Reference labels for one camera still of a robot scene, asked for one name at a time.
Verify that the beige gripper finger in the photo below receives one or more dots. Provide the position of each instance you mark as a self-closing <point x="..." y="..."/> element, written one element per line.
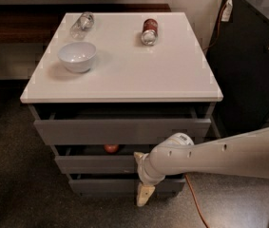
<point x="144" y="192"/>
<point x="139" y="158"/>

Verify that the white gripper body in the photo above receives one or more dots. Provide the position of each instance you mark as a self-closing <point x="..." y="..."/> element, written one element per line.
<point x="144" y="172"/>

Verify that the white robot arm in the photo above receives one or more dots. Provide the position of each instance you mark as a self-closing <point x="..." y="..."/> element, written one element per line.
<point x="241" y="155"/>

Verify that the red apple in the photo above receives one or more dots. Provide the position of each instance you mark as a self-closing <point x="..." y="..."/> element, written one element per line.
<point x="111" y="148"/>

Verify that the white top drawer cabinet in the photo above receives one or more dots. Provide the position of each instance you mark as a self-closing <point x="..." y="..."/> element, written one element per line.
<point x="128" y="80"/>

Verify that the grey top drawer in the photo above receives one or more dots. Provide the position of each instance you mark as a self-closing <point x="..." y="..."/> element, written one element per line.
<point x="117" y="131"/>

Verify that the white bowl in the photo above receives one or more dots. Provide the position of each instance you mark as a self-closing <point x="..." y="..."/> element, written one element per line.
<point x="77" y="56"/>

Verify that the red soda can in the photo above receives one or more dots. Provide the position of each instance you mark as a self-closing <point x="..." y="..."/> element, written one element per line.
<point x="149" y="32"/>

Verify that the black cabinet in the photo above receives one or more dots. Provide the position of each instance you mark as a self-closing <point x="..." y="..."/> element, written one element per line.
<point x="239" y="59"/>

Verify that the white paper tag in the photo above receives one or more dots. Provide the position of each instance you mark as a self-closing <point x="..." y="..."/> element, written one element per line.
<point x="226" y="13"/>

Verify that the dark wooden bench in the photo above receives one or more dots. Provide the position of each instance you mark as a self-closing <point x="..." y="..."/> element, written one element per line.
<point x="37" y="23"/>

